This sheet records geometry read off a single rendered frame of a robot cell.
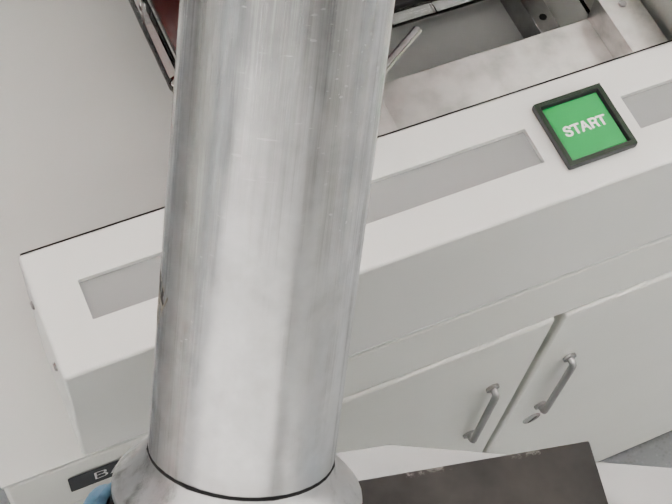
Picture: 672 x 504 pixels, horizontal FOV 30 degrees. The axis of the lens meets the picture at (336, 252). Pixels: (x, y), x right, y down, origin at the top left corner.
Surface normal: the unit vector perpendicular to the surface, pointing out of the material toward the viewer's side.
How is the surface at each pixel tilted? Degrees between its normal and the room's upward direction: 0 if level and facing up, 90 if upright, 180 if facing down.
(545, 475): 2
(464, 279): 90
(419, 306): 90
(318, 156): 55
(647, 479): 0
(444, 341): 90
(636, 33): 0
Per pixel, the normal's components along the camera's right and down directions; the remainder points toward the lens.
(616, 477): 0.09, -0.48
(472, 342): 0.41, 0.82
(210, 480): -0.28, 0.31
